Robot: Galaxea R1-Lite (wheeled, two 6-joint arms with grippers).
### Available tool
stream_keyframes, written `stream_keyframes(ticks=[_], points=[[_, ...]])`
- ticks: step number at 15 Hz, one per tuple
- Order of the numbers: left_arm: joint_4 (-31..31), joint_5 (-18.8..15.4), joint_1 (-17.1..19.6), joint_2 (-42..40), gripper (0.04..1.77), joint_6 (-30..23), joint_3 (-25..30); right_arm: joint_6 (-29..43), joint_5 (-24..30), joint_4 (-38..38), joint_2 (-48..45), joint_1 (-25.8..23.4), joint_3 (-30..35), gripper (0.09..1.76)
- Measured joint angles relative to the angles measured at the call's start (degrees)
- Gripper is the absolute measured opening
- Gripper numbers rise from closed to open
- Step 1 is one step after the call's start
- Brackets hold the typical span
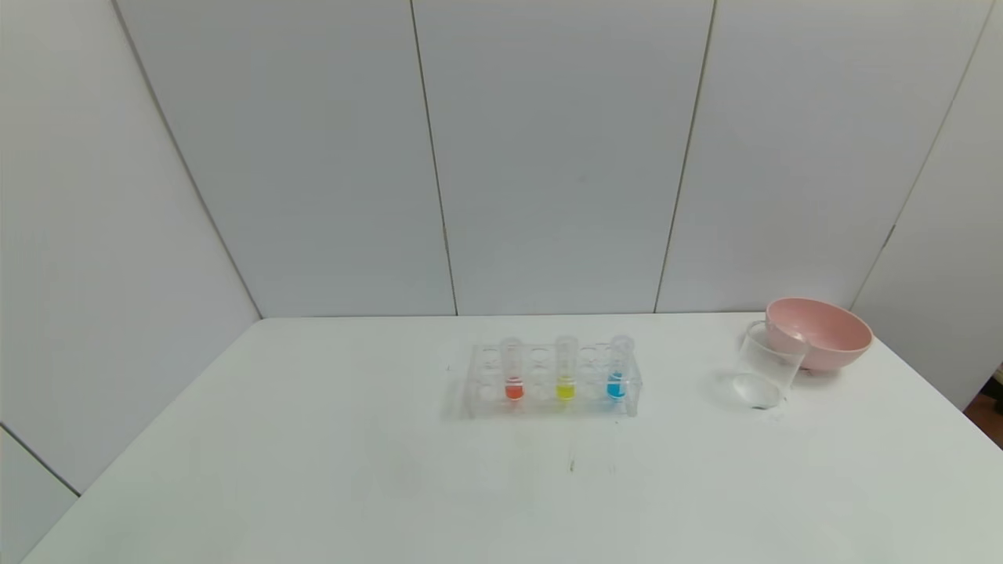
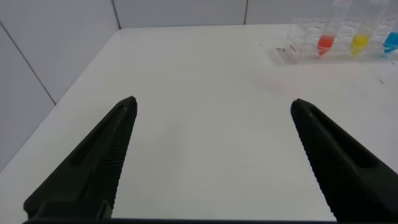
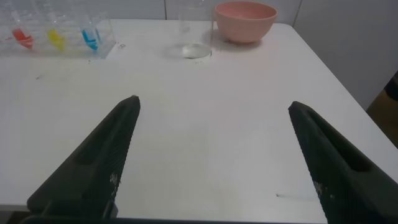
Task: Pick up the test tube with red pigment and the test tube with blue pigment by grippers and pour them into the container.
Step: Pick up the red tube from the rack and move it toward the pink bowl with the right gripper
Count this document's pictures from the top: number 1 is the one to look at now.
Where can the test tube with yellow pigment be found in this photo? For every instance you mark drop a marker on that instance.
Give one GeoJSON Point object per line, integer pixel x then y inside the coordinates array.
{"type": "Point", "coordinates": [566, 388]}

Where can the test tube with red pigment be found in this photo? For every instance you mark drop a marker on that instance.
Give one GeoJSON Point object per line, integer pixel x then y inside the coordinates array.
{"type": "Point", "coordinates": [513, 388]}

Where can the dark object behind table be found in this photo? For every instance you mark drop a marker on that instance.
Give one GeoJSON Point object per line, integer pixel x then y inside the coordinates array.
{"type": "Point", "coordinates": [998, 388]}

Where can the test tube with blue pigment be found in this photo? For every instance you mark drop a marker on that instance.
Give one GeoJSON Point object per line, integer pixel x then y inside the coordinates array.
{"type": "Point", "coordinates": [617, 386]}

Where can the clear glass beaker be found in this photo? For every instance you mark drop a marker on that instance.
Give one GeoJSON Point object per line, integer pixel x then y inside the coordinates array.
{"type": "Point", "coordinates": [764, 376]}

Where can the clear acrylic test tube rack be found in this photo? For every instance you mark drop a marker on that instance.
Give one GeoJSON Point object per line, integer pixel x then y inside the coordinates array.
{"type": "Point", "coordinates": [541, 392]}

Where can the pink bowl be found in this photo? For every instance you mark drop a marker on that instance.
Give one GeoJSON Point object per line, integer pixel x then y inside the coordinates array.
{"type": "Point", "coordinates": [831, 337]}

